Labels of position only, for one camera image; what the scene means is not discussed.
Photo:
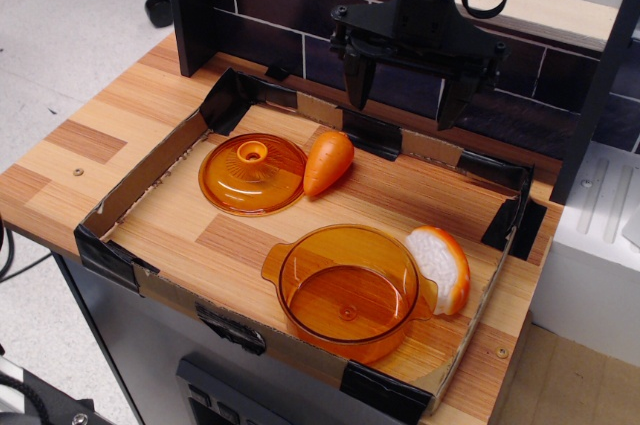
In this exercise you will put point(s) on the orange plastic carrot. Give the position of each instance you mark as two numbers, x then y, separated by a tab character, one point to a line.
330	157

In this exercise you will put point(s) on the orange slice toy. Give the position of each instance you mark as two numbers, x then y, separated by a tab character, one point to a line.
442	260

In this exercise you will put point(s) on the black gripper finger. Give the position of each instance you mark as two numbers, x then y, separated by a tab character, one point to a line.
359	73
455	97

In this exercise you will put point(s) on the orange transparent pot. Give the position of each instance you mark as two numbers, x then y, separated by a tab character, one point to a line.
350	290

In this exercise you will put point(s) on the cardboard fence with black tape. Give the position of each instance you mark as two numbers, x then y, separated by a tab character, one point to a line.
175	289

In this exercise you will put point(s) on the orange transparent pot lid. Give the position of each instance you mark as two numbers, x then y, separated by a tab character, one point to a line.
253	174

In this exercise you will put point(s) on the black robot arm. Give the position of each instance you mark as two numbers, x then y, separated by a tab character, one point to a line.
437	37

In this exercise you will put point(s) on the black chair caster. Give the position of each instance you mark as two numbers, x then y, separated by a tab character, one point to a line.
159	12

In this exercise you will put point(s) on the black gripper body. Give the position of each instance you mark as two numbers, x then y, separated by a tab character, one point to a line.
430	36

